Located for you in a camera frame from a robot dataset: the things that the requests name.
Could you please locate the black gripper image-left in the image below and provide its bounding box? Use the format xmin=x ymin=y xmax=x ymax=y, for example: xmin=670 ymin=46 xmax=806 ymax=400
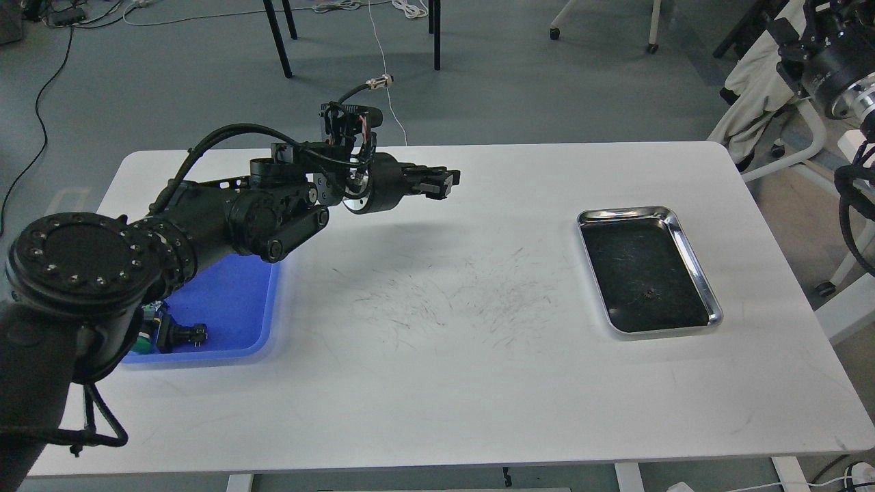
xmin=342 ymin=152 xmax=461 ymax=215

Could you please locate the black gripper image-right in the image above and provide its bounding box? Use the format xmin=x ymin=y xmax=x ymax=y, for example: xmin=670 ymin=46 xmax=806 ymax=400
xmin=768 ymin=1 xmax=874 ymax=120

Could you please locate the black robot arm image-left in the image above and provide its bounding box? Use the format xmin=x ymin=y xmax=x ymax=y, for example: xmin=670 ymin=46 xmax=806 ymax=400
xmin=1 ymin=96 xmax=461 ymax=491

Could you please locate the blue plastic tray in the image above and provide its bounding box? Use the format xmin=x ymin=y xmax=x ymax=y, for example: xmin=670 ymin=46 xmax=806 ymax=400
xmin=122 ymin=256 xmax=280 ymax=370

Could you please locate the silver metal tray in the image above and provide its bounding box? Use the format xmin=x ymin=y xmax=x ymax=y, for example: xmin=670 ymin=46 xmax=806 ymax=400
xmin=577 ymin=206 xmax=724 ymax=338

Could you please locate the black table leg right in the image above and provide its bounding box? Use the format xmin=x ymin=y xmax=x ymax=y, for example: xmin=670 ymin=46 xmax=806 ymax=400
xmin=426 ymin=0 xmax=442 ymax=71

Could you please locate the black table leg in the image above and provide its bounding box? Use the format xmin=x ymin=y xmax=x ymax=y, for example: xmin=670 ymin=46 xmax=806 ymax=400
xmin=262 ymin=0 xmax=298 ymax=80
xmin=426 ymin=0 xmax=442 ymax=71

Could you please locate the black table leg left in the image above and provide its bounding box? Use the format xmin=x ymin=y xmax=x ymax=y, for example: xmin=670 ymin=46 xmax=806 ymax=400
xmin=262 ymin=0 xmax=298 ymax=80

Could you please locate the white cable on floor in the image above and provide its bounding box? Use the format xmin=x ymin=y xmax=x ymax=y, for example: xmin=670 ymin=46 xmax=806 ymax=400
xmin=311 ymin=0 xmax=430 ymax=146

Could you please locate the black switch block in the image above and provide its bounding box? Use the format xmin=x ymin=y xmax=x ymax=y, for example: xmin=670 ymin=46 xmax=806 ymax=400
xmin=155 ymin=315 xmax=208 ymax=354

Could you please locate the green push button switch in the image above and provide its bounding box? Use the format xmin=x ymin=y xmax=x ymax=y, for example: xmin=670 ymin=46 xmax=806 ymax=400
xmin=129 ymin=305 xmax=161 ymax=355

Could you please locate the black floor cable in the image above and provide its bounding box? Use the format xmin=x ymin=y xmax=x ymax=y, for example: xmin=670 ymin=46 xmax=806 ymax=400
xmin=0 ymin=0 xmax=137 ymax=236

